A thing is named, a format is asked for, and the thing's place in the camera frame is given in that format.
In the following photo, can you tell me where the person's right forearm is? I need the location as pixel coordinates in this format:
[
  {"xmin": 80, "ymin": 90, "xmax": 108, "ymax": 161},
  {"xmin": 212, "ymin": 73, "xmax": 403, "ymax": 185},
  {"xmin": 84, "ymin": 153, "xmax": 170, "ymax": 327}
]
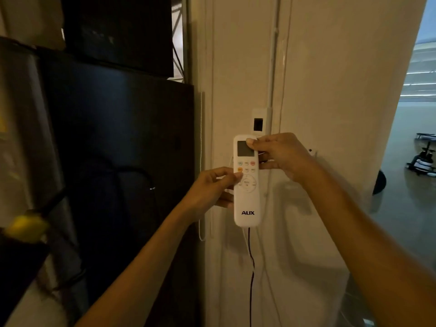
[{"xmin": 296, "ymin": 163, "xmax": 436, "ymax": 327}]

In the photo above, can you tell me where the black cabinet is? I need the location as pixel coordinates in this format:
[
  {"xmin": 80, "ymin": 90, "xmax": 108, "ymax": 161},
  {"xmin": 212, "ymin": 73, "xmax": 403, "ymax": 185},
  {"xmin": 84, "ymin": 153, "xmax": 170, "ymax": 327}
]
[{"xmin": 37, "ymin": 47, "xmax": 201, "ymax": 327}]

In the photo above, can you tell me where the white air conditioner remote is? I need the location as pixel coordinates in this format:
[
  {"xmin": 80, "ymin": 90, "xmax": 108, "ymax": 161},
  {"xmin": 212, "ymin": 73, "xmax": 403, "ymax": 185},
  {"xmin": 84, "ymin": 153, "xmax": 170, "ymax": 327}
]
[{"xmin": 233, "ymin": 134, "xmax": 261, "ymax": 228}]

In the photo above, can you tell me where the yellow plug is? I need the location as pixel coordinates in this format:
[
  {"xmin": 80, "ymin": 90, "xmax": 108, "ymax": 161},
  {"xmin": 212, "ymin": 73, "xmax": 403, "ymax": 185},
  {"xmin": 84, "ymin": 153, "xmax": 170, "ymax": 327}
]
[{"xmin": 4, "ymin": 214, "xmax": 50, "ymax": 244}]

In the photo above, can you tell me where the person's right hand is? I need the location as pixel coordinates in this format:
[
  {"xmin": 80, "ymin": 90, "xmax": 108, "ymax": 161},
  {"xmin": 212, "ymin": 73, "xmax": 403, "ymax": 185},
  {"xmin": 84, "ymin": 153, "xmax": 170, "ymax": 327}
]
[{"xmin": 246, "ymin": 133, "xmax": 319, "ymax": 183}]

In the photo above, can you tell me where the white wall conduit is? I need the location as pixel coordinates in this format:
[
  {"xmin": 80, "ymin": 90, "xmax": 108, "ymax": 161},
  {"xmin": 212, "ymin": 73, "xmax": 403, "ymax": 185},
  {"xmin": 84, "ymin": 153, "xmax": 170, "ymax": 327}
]
[{"xmin": 265, "ymin": 0, "xmax": 282, "ymax": 135}]

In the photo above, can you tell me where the black wheeled machine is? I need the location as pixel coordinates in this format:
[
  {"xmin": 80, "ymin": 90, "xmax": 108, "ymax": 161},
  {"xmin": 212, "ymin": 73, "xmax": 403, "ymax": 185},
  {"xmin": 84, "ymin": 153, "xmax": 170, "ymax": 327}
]
[{"xmin": 405, "ymin": 133, "xmax": 436, "ymax": 177}]

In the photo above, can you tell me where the black box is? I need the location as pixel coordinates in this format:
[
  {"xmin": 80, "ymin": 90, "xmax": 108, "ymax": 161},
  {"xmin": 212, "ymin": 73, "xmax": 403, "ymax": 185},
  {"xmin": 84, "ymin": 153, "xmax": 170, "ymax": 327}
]
[{"xmin": 61, "ymin": 0, "xmax": 175, "ymax": 78}]

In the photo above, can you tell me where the grey metal appliance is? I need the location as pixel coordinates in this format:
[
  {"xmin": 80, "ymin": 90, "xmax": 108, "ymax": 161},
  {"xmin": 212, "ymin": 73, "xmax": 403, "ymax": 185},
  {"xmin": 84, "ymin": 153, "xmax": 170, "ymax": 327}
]
[{"xmin": 0, "ymin": 37, "xmax": 89, "ymax": 327}]

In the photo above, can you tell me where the person's left forearm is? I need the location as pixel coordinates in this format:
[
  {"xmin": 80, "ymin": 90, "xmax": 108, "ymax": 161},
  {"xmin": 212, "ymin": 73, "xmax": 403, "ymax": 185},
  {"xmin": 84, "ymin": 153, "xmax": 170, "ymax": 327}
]
[{"xmin": 73, "ymin": 200, "xmax": 200, "ymax": 327}]

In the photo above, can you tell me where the white wall socket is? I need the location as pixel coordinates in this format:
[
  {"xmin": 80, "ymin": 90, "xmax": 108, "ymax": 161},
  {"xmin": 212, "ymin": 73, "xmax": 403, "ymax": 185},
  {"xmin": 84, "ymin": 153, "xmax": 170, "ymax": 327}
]
[{"xmin": 251, "ymin": 107, "xmax": 270, "ymax": 136}]

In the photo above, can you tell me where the black thin cable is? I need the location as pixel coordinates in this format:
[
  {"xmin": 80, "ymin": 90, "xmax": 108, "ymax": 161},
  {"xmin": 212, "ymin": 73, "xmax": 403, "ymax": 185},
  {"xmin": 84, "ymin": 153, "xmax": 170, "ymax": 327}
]
[{"xmin": 247, "ymin": 227, "xmax": 256, "ymax": 327}]

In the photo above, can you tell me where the person's left hand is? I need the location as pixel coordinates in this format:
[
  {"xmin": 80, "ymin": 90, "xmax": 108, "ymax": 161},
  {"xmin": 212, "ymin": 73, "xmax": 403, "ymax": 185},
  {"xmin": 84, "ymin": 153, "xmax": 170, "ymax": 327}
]
[{"xmin": 184, "ymin": 167, "xmax": 244, "ymax": 218}]

